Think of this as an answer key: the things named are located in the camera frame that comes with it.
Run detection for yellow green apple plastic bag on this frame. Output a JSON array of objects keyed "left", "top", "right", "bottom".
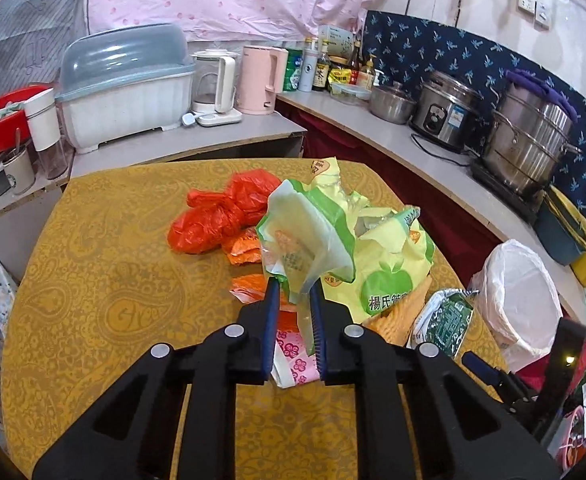
[{"left": 256, "top": 157, "right": 435, "bottom": 323}]

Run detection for orange printed plastic bag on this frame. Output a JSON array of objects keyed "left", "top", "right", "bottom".
[{"left": 221, "top": 228, "right": 299, "bottom": 333}]

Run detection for red plastic bag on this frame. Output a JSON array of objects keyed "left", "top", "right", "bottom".
[{"left": 167, "top": 169, "right": 282, "bottom": 255}]

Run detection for white lined trash bin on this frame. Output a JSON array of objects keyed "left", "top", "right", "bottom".
[{"left": 468, "top": 240, "right": 562, "bottom": 372}]

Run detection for dark green snack packet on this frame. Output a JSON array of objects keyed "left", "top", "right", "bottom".
[{"left": 408, "top": 288, "right": 476, "bottom": 358}]

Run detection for yellow patterned tablecloth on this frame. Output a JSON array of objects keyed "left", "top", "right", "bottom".
[{"left": 0, "top": 157, "right": 509, "bottom": 480}]

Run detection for blue yellow stacked basins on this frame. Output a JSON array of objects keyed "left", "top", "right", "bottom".
[{"left": 532, "top": 185, "right": 586, "bottom": 266}]

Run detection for black induction cooker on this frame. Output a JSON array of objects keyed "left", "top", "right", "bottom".
[{"left": 470, "top": 158, "right": 543, "bottom": 226}]

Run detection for pink floral wrapper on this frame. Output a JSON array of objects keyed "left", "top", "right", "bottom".
[{"left": 271, "top": 330, "right": 320, "bottom": 389}]

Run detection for large steel steamer pot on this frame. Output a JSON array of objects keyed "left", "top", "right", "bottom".
[{"left": 482, "top": 81, "right": 582, "bottom": 198}]

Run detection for silver rice cooker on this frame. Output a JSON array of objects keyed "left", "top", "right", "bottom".
[{"left": 410, "top": 70, "right": 480, "bottom": 153}]

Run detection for small steel pot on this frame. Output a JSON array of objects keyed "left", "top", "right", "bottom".
[{"left": 368, "top": 86, "right": 415, "bottom": 125}]

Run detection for white grey mug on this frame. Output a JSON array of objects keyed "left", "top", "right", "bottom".
[{"left": 2, "top": 146, "right": 35, "bottom": 195}]

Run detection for purple cloth on pot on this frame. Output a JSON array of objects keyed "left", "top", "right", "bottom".
[{"left": 504, "top": 68, "right": 578, "bottom": 122}]

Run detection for clear food container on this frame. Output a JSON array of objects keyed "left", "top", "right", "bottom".
[{"left": 330, "top": 82, "right": 371, "bottom": 105}]

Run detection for red plastic basin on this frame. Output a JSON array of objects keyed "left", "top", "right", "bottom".
[{"left": 0, "top": 84, "right": 51, "bottom": 152}]

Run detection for yellow seasoning packet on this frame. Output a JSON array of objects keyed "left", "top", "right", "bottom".
[{"left": 327, "top": 66, "right": 351, "bottom": 87}]

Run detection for white blender cup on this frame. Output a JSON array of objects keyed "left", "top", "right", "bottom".
[{"left": 24, "top": 88, "right": 69, "bottom": 180}]

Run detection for navy patterned cloth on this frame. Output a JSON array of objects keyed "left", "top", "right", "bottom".
[{"left": 363, "top": 11, "right": 586, "bottom": 216}]

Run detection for dark soy sauce bottle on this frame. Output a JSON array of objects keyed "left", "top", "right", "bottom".
[{"left": 311, "top": 40, "right": 330, "bottom": 91}]

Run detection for white spray bottle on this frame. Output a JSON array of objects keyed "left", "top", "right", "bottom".
[{"left": 297, "top": 37, "right": 319, "bottom": 92}]

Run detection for white glass electric kettle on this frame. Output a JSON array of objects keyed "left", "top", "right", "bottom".
[{"left": 181, "top": 49, "right": 242, "bottom": 128}]

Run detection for dish rack with grey lid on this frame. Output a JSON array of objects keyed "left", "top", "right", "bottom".
[{"left": 56, "top": 23, "right": 195, "bottom": 154}]

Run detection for green white box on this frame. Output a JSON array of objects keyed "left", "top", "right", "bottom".
[{"left": 283, "top": 49, "right": 303, "bottom": 91}]

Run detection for pale box on counter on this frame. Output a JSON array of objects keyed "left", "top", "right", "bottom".
[{"left": 318, "top": 25, "right": 355, "bottom": 58}]

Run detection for pink electric kettle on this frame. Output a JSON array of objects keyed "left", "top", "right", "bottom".
[{"left": 237, "top": 46, "right": 289, "bottom": 115}]

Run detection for black power cable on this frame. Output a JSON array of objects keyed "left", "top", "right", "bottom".
[{"left": 410, "top": 131, "right": 474, "bottom": 168}]

